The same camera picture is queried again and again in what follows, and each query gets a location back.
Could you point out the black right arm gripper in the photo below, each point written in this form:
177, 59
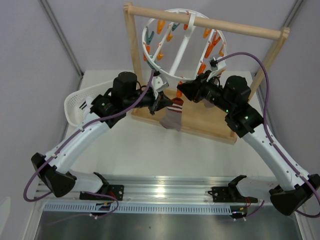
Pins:
193, 90

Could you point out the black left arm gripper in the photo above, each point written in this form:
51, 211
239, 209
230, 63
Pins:
162, 102

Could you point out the white round clip hanger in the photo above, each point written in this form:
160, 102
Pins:
181, 51

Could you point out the taupe sock with orange stripes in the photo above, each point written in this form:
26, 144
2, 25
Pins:
207, 104

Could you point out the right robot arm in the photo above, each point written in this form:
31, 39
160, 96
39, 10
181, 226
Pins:
293, 185

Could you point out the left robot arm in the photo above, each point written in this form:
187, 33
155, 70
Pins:
101, 113

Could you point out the wooden hanger stand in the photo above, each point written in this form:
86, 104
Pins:
196, 119

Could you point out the white sock with black stripes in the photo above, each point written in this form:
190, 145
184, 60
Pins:
85, 102

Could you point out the white perforated plastic basket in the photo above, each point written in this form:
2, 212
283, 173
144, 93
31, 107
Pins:
73, 114

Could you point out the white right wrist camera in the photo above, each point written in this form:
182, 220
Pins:
218, 66

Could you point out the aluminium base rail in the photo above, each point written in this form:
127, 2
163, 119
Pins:
168, 189

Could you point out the white slotted cable duct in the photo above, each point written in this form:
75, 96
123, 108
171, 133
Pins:
144, 208

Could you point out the metal wall rail right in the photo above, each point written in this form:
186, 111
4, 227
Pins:
285, 27

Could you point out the metal wall rail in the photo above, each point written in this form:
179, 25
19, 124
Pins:
47, 9
285, 27

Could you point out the metal wall rail left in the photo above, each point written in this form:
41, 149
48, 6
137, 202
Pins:
47, 9

